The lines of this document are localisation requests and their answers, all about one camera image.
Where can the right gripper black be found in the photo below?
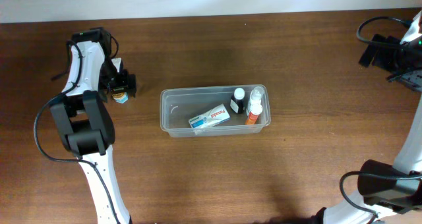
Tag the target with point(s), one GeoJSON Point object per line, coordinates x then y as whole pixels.
{"type": "Point", "coordinates": [387, 51]}

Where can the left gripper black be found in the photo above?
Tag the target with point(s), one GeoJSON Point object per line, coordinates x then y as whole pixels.
{"type": "Point", "coordinates": [124, 84]}

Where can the small jar gold lid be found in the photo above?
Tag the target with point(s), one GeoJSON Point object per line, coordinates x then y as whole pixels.
{"type": "Point", "coordinates": [120, 97]}

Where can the white Panadol box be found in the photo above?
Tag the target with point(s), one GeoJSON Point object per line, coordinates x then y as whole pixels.
{"type": "Point", "coordinates": [211, 118]}

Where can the dark syrup bottle white cap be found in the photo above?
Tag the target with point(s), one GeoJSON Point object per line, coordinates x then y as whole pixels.
{"type": "Point", "coordinates": [237, 101]}

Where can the white lotion bottle clear cap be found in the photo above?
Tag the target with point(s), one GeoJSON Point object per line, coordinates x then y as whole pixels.
{"type": "Point", "coordinates": [255, 98]}

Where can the orange tube white cap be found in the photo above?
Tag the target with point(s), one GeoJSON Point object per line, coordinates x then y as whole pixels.
{"type": "Point", "coordinates": [254, 112]}

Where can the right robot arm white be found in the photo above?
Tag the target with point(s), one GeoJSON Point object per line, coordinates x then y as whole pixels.
{"type": "Point", "coordinates": [378, 190]}

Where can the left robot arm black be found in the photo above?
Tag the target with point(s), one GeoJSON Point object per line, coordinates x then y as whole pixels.
{"type": "Point", "coordinates": [85, 127]}

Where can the clear plastic container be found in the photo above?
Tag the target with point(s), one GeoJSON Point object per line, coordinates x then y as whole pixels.
{"type": "Point", "coordinates": [177, 106]}

